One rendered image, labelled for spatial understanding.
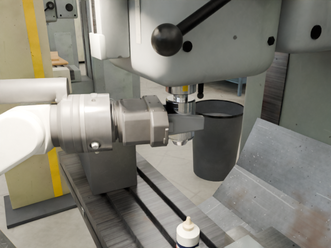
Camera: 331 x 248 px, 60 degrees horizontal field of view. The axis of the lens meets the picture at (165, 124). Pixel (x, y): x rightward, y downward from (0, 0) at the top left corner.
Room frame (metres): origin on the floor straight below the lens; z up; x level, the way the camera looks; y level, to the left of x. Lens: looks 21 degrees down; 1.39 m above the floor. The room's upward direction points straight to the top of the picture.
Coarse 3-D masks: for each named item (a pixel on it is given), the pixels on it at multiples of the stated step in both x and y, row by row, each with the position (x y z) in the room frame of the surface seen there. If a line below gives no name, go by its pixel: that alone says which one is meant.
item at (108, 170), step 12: (120, 144) 0.64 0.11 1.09; (84, 156) 0.69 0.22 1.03; (96, 156) 0.62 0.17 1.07; (108, 156) 0.63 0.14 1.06; (120, 156) 0.64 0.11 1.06; (132, 156) 0.66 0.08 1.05; (84, 168) 0.72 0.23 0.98; (96, 168) 0.62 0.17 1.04; (108, 168) 0.63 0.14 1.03; (120, 168) 0.64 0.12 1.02; (132, 168) 0.66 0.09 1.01; (96, 180) 0.62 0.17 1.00; (108, 180) 0.63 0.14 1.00; (120, 180) 0.64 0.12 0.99; (132, 180) 0.65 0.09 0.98; (96, 192) 0.61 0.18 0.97
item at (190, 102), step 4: (168, 96) 0.44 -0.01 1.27; (172, 96) 0.44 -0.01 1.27; (188, 96) 0.44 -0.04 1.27; (192, 96) 0.44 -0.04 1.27; (168, 100) 0.42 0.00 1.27; (172, 100) 0.42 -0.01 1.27; (176, 100) 0.42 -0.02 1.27; (180, 100) 0.42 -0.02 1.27; (184, 100) 0.42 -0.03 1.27; (188, 100) 0.42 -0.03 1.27; (192, 100) 0.42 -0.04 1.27; (168, 104) 0.42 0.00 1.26; (172, 104) 0.41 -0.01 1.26; (176, 104) 0.41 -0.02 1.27; (180, 104) 0.41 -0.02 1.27; (184, 104) 0.41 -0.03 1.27; (188, 104) 0.41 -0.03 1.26; (192, 104) 0.42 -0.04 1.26; (180, 108) 0.41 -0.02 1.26; (184, 108) 0.41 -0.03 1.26
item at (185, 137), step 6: (168, 108) 0.42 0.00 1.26; (174, 108) 0.41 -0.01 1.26; (186, 108) 0.41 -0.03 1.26; (192, 108) 0.42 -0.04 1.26; (186, 114) 0.41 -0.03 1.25; (192, 114) 0.42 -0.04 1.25; (186, 132) 0.41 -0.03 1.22; (192, 132) 0.42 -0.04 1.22; (174, 138) 0.41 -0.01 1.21; (180, 138) 0.41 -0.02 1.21; (186, 138) 0.41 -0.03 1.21; (192, 138) 0.42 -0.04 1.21
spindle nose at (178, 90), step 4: (196, 84) 0.43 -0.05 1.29; (168, 88) 0.42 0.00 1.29; (172, 88) 0.41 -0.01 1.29; (176, 88) 0.41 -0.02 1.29; (180, 88) 0.41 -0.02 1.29; (188, 88) 0.41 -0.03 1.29; (192, 88) 0.42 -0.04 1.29; (196, 88) 0.43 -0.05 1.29; (168, 92) 0.42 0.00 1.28; (172, 92) 0.41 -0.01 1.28; (176, 92) 0.41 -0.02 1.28; (180, 92) 0.41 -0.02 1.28; (184, 92) 0.41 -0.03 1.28; (188, 92) 0.41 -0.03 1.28; (192, 92) 0.42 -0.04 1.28
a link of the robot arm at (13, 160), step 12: (0, 120) 0.33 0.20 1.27; (12, 120) 0.34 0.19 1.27; (24, 120) 0.34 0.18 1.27; (36, 120) 0.35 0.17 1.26; (0, 132) 0.33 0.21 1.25; (12, 132) 0.33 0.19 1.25; (24, 132) 0.34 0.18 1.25; (36, 132) 0.34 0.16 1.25; (0, 144) 0.33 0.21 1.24; (12, 144) 0.33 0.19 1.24; (24, 144) 0.33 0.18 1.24; (36, 144) 0.34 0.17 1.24; (0, 156) 0.32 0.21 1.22; (12, 156) 0.33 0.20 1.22; (24, 156) 0.33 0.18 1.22; (0, 168) 0.32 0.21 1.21
